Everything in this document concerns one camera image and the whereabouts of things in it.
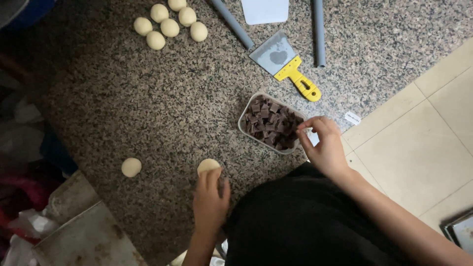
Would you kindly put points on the grey plastic pipe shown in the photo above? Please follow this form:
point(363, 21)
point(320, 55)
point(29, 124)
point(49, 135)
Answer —
point(233, 24)
point(319, 33)

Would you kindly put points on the blue container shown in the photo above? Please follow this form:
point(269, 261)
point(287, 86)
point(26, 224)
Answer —
point(26, 11)

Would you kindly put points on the worn metal baking tray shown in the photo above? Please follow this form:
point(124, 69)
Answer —
point(70, 194)
point(88, 240)

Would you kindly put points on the person's black clothing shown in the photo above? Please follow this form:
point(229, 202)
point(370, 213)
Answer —
point(306, 221)

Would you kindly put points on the clear plastic container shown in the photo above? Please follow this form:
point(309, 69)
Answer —
point(244, 127)

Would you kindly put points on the heap of bags and cloths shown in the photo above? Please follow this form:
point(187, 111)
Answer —
point(22, 155)

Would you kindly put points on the heap of chocolate pieces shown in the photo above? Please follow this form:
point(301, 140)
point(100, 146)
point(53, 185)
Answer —
point(269, 122)

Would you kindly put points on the person's left hand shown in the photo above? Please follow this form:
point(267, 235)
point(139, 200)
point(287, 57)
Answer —
point(208, 205)

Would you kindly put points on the dough piece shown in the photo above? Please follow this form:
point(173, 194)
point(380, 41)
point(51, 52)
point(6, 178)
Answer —
point(207, 164)

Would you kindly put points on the small white paper label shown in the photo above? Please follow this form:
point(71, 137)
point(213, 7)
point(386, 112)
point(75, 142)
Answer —
point(352, 118)

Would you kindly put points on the cluster of dough balls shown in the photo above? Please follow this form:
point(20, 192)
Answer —
point(169, 27)

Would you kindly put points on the shiny metal tray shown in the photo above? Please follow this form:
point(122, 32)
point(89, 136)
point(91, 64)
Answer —
point(462, 231)

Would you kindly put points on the round pale dough ball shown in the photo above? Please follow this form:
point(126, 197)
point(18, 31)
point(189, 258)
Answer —
point(131, 167)

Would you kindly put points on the person's right hand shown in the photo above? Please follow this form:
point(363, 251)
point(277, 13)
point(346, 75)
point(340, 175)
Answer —
point(327, 149)

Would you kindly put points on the white plastic scraper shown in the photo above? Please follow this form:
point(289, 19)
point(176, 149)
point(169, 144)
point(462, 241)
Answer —
point(264, 10)

